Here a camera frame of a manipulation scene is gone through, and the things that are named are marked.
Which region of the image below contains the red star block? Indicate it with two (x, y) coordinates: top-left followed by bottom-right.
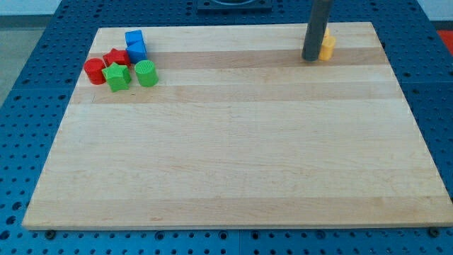
(103, 48), (131, 67)

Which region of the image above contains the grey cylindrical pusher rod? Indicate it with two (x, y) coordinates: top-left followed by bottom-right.
(302, 0), (333, 62)

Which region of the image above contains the green cylinder block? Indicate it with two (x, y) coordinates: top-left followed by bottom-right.
(134, 59), (159, 87)

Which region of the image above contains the blue triangle block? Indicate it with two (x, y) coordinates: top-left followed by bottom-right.
(126, 41), (147, 64)

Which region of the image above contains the blue cube block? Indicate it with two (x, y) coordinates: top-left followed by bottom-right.
(125, 30), (144, 46)

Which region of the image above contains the wooden board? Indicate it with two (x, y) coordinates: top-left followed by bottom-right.
(23, 22), (452, 230)

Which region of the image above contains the yellow block front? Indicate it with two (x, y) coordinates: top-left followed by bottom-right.
(319, 36), (336, 61)

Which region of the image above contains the green star block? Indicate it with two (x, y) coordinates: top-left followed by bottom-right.
(102, 62), (132, 92)

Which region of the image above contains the red cylinder block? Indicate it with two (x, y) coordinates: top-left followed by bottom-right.
(84, 58), (105, 85)

